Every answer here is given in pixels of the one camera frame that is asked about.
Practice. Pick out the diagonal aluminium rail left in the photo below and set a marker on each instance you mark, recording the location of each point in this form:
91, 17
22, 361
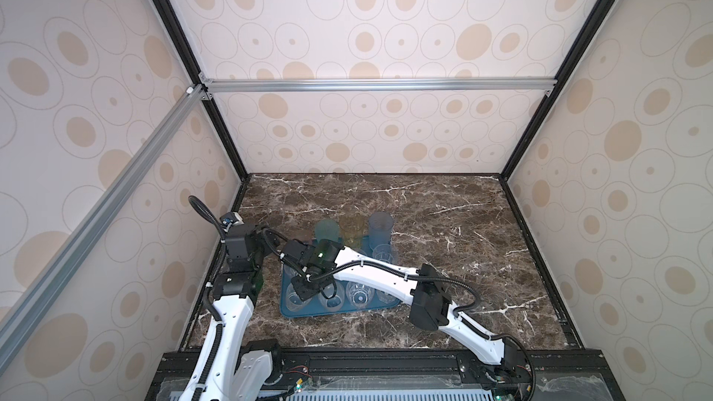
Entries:
36, 301

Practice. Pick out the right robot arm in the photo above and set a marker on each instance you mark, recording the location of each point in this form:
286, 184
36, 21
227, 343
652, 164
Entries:
318, 267

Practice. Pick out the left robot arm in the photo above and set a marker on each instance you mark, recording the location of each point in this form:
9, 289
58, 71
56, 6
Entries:
221, 372

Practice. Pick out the frosted white plastic cup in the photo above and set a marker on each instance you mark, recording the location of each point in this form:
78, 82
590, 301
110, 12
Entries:
332, 298

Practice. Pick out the black frame post right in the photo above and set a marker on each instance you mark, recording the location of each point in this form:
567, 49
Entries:
592, 25

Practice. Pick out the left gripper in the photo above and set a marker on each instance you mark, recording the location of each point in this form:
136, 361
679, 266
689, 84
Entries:
267, 237

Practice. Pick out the black frame post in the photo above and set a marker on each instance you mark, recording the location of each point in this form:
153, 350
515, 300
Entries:
180, 41
592, 25

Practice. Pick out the blue textured plastic cup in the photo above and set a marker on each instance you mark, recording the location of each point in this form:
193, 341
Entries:
380, 228

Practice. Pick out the horizontal aluminium rail back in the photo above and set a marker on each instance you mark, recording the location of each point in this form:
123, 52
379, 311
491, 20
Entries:
214, 86

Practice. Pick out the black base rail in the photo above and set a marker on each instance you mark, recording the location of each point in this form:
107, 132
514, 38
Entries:
432, 374

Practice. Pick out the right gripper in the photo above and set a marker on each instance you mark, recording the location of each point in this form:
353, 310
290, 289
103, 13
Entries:
302, 293

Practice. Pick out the green textured plastic cup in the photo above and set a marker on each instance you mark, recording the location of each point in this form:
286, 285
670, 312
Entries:
327, 230

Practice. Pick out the yellow plastic cup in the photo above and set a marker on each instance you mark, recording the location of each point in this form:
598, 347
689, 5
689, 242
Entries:
353, 228

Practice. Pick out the black frame post left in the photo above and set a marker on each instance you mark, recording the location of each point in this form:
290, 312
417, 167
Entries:
180, 41

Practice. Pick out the teal plastic tray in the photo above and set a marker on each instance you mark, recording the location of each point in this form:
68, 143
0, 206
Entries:
315, 308

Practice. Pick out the clear faceted cup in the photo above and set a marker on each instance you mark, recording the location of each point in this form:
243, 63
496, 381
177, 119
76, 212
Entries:
386, 253

